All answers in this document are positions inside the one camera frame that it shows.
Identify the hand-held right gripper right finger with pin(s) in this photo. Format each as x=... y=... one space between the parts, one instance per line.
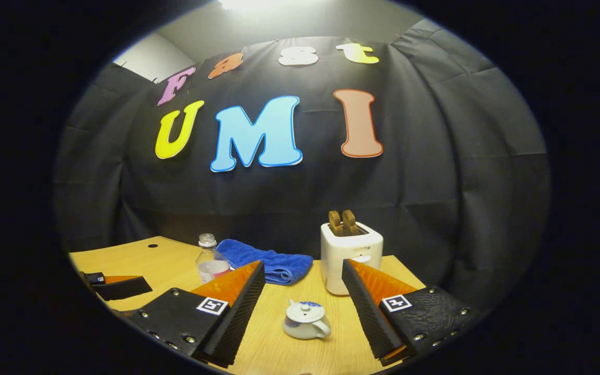
x=365 y=312

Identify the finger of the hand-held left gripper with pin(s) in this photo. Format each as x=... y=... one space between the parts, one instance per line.
x=123 y=289

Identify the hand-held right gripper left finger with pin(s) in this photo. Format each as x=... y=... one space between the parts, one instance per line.
x=240 y=312

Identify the clear plastic water bottle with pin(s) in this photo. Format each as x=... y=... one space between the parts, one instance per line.
x=211 y=271

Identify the white blue-patterned teacup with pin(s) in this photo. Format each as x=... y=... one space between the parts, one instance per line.
x=300 y=330

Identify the blue towel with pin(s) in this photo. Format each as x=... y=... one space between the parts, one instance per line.
x=279 y=265

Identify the white toaster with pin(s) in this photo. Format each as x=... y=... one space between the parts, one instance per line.
x=341 y=255

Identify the brown toast slice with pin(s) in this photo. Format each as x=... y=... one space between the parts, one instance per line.
x=351 y=222
x=335 y=223

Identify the ceiling light panel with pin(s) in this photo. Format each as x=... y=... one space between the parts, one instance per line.
x=248 y=4

